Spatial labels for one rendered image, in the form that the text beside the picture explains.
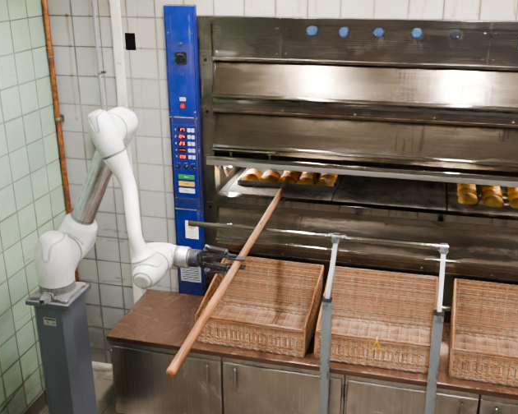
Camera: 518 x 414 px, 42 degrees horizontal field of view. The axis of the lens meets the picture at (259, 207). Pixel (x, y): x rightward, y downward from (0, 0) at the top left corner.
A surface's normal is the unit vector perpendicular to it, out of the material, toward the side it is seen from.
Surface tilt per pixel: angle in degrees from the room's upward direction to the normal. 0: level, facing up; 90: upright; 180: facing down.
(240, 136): 70
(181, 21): 90
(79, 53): 90
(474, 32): 90
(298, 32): 90
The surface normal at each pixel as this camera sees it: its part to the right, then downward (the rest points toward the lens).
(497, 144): -0.24, 0.00
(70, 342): 0.51, 0.30
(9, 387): 0.97, 0.08
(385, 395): -0.25, 0.35
